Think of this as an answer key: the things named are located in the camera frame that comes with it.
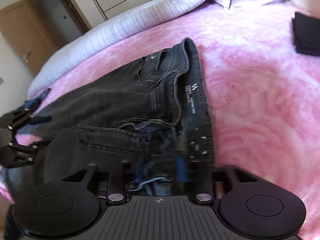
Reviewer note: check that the dark denim jeans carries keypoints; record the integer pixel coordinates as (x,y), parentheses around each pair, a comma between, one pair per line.
(155,105)

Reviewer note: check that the black folded cloth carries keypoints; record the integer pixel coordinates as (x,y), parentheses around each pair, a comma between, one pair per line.
(306,34)

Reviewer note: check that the white ribbed duvet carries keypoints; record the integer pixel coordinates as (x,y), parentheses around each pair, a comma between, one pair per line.
(118,28)

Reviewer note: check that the pink fluffy blanket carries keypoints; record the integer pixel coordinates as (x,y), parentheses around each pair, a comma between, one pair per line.
(263,100)

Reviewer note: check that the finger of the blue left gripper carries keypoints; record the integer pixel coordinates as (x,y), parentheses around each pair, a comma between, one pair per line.
(33,106)

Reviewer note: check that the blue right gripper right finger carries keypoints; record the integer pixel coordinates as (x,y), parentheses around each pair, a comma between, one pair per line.
(181,169)

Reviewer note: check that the wooden door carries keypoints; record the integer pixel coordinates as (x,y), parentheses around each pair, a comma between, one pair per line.
(27,35)

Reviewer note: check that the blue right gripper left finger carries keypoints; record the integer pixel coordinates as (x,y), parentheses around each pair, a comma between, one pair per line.
(139,169)

